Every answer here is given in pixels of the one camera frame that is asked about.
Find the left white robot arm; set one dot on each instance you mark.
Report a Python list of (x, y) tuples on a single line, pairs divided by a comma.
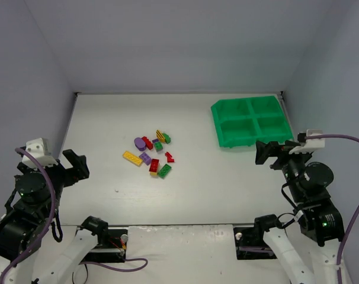
[(33, 211)]

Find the purple flat lego plate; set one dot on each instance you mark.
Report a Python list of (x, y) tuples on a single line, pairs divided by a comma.
[(145, 158)]

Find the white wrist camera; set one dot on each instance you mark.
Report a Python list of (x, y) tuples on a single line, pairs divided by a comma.
[(308, 142), (40, 150)]

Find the yellow striped slope lego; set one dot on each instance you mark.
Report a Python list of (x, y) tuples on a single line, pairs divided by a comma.
[(160, 136)]

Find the red two-by-four lego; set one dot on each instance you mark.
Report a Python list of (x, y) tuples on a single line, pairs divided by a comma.
[(154, 165)]

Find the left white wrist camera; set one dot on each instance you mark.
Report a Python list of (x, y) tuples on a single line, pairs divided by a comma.
[(40, 150)]

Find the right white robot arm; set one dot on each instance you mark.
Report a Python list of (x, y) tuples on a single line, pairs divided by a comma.
[(313, 210)]

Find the green square lego on purple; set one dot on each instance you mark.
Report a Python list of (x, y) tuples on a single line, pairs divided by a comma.
[(157, 145)]

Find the green four-compartment tray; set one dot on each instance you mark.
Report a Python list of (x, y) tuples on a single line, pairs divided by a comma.
[(244, 121)]

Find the red long lego brick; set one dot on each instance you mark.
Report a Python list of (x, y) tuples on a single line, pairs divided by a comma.
[(148, 143)]

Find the yellow flat long lego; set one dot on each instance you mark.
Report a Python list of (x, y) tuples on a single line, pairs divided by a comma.
[(130, 157)]

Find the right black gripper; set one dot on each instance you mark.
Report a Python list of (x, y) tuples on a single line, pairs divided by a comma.
[(278, 155)]

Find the green lego by slope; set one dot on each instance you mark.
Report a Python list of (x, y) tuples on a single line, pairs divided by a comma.
[(167, 138)]

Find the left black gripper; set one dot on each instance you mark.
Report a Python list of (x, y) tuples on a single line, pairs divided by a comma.
[(68, 170)]

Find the green two-by-four lego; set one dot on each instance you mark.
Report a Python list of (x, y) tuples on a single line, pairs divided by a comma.
[(164, 171)]

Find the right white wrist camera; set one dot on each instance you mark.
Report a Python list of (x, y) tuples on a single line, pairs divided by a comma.
[(308, 142)]

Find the small red curved lego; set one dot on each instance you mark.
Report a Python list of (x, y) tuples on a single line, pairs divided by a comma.
[(169, 157)]

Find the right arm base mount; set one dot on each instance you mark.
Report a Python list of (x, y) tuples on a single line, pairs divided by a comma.
[(249, 246)]

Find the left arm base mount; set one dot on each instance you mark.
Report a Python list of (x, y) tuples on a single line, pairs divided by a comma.
[(111, 249)]

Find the purple rounded lego brick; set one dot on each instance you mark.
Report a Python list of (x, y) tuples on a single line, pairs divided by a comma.
[(140, 144)]

